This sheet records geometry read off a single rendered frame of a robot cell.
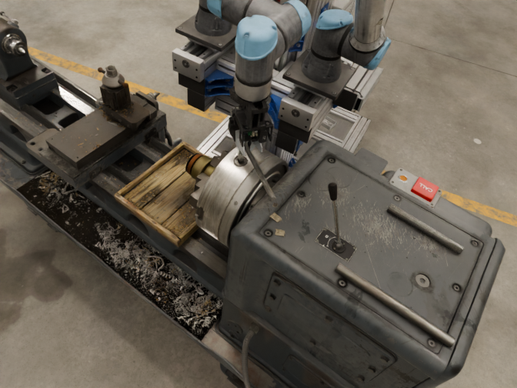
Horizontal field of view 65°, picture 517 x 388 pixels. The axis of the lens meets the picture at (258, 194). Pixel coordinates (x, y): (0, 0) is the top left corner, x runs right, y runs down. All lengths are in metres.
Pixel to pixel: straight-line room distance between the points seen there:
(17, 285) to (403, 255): 1.98
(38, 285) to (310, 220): 1.74
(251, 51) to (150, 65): 2.88
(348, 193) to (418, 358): 0.43
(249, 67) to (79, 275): 1.82
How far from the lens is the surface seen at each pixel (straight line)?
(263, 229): 0.98
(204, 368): 2.14
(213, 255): 1.38
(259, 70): 0.80
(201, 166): 1.27
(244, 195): 1.09
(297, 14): 0.87
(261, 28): 0.78
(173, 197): 1.49
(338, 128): 2.90
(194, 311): 1.63
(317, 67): 1.57
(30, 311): 2.39
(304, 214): 1.03
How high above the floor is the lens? 2.07
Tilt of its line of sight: 52 degrees down
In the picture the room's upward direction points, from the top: 10 degrees clockwise
